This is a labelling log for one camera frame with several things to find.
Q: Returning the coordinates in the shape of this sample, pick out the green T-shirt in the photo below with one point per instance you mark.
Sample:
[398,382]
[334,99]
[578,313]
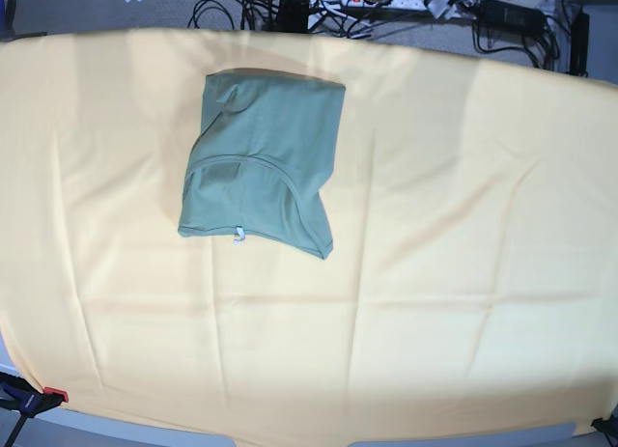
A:
[266,148]

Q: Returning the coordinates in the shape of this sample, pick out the yellow table cloth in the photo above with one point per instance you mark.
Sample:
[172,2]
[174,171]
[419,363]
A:
[472,285]

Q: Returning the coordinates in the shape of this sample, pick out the white power strip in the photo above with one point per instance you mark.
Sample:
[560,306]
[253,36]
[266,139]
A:
[397,5]

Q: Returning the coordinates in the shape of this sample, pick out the black power adapter brick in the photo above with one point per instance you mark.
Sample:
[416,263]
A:
[511,18]

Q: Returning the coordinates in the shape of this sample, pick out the black box far right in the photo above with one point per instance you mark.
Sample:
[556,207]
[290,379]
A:
[580,29]

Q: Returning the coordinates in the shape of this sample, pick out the black clamp right corner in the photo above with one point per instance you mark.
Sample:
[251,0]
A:
[608,427]

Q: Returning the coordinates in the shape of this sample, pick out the black stand post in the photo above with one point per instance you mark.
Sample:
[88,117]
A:
[287,16]

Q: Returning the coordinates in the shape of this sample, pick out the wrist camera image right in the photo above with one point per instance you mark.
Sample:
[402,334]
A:
[442,8]

